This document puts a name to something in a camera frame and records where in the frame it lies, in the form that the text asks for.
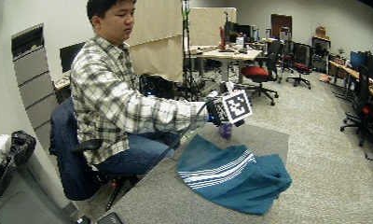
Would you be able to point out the brown door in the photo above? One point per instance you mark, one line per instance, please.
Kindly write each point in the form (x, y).
(281, 23)

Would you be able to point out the black shelf cabinet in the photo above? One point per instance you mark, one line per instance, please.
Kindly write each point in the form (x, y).
(320, 54)

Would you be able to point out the blue lit monitor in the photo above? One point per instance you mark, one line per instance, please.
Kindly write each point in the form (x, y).
(357, 59)

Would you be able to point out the tall gray cabinet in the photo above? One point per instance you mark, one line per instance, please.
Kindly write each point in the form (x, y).
(34, 77)

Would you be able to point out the black flat device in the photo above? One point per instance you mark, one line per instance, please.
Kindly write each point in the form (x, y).
(109, 219)

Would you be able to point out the white marker cube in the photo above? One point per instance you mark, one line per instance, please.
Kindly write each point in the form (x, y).
(237, 106)

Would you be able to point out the person in plaid shirt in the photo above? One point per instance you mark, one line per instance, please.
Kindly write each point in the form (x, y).
(108, 93)

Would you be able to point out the black tripod stand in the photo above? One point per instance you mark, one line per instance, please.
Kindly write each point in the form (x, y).
(187, 56)

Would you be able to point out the black mesh office chair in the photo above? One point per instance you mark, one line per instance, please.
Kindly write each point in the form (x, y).
(301, 60)

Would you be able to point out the purple cup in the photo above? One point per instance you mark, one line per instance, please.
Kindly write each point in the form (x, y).
(225, 132)

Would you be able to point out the cardboard box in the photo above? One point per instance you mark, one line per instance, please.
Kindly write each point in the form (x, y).
(321, 31)

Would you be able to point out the beige partition curtain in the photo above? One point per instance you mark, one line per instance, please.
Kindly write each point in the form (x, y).
(157, 46)

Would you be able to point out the black computer case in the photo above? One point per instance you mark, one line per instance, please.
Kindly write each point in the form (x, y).
(155, 86)

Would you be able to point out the red seat office chair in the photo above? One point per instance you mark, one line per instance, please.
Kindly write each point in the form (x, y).
(257, 72)

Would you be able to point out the teal striped towel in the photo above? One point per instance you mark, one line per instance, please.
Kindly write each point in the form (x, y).
(236, 183)

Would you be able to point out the beige partition board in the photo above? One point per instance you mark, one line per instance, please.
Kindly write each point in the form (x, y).
(207, 25)

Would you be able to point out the long wooden desk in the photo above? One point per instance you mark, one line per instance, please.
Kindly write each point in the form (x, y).
(352, 72)

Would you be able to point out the gray bin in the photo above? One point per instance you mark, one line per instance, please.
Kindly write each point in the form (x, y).
(24, 199)

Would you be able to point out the red bottle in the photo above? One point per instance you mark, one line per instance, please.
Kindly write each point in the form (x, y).
(221, 39)

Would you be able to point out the black trash bag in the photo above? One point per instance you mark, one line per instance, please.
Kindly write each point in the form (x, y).
(19, 146)

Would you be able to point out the blue office chair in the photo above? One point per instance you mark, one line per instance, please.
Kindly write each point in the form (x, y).
(68, 155)

